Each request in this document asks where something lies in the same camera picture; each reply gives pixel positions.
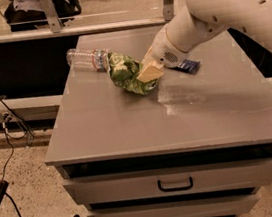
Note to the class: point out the clear plastic water bottle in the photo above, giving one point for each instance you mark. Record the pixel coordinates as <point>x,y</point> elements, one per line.
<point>88,60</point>

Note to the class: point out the metal rail barrier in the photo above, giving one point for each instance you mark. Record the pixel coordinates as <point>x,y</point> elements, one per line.
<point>81,30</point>

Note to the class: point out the green jalapeno chip bag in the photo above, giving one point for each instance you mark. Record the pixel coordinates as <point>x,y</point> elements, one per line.
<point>124,71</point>

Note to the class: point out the black office chair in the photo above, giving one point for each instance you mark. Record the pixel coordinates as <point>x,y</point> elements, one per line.
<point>29,15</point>

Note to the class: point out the grey drawer cabinet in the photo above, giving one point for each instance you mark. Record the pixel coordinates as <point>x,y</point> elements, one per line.
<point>111,146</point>

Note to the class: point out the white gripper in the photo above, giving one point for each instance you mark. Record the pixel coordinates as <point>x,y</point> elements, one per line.
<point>162,52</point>

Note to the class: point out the dark blue snack bar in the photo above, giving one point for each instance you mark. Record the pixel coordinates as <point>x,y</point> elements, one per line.
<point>188,66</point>

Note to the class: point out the black drawer handle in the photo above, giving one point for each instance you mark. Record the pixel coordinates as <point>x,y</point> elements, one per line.
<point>186,184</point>

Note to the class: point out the left metal bracket post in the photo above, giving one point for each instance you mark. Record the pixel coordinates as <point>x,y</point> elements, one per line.
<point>51,15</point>

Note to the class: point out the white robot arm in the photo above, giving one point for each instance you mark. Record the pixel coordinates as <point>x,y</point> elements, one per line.
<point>201,20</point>

